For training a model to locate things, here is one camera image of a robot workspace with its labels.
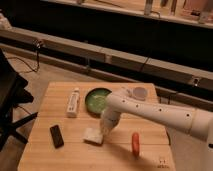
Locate white sponge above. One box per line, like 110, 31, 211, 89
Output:
83, 128, 103, 145

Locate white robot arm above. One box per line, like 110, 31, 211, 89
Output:
100, 89, 213, 142

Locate green bowl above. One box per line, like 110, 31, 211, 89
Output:
85, 88, 111, 117

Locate orange carrot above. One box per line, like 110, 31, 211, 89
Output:
132, 132, 140, 157

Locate white plastic cup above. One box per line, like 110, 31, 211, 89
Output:
132, 87, 148, 101

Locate black phone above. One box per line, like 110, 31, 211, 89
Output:
50, 125, 64, 148

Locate black office chair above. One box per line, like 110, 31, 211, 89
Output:
0, 49, 38, 151

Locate black floor cable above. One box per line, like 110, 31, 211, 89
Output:
6, 39, 44, 74

